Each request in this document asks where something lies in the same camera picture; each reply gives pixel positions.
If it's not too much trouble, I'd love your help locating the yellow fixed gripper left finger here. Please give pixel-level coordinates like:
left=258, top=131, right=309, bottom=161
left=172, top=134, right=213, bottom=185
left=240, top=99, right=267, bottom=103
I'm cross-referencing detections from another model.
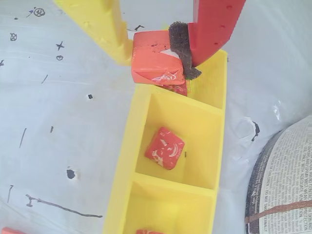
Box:
left=52, top=0, right=134, bottom=67

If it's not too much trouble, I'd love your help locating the orange Starburst candy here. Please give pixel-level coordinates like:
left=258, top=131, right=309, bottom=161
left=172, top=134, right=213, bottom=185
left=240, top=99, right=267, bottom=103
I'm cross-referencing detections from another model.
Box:
left=0, top=226, right=21, bottom=234
left=130, top=29, right=187, bottom=86

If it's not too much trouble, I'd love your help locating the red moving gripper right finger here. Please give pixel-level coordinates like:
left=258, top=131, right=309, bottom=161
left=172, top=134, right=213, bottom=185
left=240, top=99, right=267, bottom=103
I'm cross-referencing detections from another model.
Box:
left=168, top=0, right=247, bottom=81

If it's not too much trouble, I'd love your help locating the white plastic table cover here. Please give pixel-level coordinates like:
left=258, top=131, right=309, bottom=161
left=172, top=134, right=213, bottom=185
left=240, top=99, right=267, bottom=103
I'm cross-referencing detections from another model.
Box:
left=0, top=0, right=312, bottom=234

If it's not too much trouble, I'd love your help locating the red Starburst candy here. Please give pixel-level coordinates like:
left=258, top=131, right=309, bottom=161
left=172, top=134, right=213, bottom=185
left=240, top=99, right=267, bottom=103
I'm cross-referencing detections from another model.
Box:
left=156, top=82, right=188, bottom=98
left=144, top=126, right=185, bottom=171
left=135, top=228, right=161, bottom=234

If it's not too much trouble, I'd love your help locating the round can with printed label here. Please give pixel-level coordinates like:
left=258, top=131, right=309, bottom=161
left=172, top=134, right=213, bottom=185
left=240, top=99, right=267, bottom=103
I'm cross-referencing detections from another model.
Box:
left=244, top=116, right=312, bottom=234

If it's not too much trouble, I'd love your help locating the yellow three-compartment box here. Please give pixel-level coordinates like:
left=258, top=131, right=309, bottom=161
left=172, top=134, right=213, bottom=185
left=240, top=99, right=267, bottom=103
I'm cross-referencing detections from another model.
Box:
left=101, top=50, right=229, bottom=234

